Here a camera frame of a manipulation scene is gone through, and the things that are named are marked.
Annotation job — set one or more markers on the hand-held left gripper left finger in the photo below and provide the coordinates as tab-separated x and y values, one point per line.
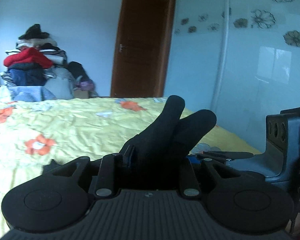
105	177

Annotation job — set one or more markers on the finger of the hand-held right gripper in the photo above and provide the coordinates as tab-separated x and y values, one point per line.
227	155

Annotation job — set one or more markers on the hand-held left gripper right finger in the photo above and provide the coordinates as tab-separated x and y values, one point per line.
188	177

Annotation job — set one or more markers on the black pants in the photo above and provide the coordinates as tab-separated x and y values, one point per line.
165	135

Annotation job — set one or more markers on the yellow floral bed quilt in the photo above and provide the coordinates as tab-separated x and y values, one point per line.
65	125

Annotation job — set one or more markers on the white wardrobe with flower decals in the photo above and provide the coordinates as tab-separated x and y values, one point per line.
252	67

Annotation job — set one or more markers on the cardboard box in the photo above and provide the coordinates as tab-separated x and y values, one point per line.
81	93

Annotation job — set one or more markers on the purple cloth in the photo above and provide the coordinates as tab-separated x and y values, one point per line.
86	85

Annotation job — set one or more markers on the grey garment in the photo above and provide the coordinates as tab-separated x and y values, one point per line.
60	85

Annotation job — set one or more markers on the black backpack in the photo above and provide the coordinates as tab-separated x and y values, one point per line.
77	72

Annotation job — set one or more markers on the light blue bed sheet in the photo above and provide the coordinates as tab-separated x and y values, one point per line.
27	93

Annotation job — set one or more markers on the white printed cloth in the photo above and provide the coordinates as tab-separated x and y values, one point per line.
0	93

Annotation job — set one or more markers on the pile of folded clothes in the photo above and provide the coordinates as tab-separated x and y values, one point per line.
30	60

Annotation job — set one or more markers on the brown wooden door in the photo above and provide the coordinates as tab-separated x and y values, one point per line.
142	42

